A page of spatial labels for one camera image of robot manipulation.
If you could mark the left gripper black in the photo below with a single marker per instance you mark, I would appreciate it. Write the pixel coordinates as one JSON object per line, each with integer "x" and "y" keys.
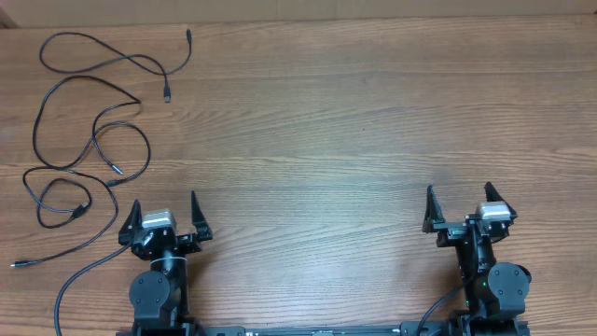
{"x": 189, "y": 244}

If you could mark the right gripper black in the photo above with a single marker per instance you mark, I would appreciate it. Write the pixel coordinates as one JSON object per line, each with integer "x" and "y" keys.
{"x": 451, "y": 230}

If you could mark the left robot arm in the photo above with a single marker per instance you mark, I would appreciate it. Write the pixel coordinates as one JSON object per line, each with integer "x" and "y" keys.
{"x": 160, "y": 296}

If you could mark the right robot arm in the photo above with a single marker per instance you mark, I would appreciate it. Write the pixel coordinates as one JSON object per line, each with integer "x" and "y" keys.
{"x": 495, "y": 292}

